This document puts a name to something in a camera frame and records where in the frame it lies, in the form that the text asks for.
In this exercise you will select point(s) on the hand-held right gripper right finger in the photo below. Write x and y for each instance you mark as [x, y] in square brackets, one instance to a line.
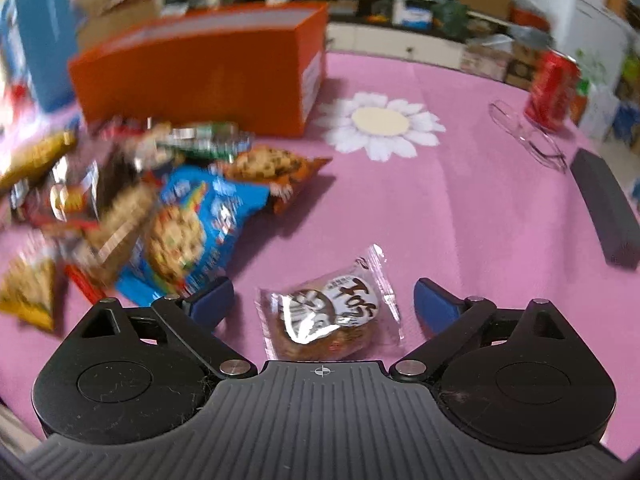
[435, 305]

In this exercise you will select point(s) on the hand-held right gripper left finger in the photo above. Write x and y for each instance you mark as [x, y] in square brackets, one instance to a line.
[212, 302]

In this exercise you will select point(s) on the blue cookie packet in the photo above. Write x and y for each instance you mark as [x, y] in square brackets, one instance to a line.
[200, 220]

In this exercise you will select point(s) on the clear cookie packet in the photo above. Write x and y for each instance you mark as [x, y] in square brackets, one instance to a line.
[325, 320]

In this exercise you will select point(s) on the orange brown cookie packet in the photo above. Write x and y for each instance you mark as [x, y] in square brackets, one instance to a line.
[270, 165]

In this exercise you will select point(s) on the red yellow snack packet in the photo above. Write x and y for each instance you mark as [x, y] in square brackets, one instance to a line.
[72, 202]

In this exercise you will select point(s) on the orange cardboard box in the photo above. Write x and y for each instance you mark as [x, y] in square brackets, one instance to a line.
[200, 70]

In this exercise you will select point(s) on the brown bar snack packet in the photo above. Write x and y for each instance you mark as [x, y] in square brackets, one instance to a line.
[120, 225]

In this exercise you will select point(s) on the green striped snack packet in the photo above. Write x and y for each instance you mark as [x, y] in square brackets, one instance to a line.
[215, 142]

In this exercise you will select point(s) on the dark snack packet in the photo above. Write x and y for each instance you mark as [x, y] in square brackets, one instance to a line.
[112, 172]

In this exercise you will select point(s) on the clear eyeglasses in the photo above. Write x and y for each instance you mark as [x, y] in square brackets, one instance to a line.
[550, 154]

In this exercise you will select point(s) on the red white snack packet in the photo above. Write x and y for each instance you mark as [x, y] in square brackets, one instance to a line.
[130, 130]

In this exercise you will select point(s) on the red soda can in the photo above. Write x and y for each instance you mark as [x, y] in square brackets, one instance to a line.
[550, 90]

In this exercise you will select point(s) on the pile of cardboard cartons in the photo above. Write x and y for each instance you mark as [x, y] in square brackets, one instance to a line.
[495, 60]

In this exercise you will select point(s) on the white low cabinet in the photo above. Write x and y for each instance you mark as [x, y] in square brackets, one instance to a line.
[390, 42]

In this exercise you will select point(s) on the white fridge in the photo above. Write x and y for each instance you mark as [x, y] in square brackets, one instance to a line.
[560, 20]

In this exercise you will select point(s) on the blue thermos jug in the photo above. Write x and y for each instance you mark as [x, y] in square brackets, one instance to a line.
[45, 35]

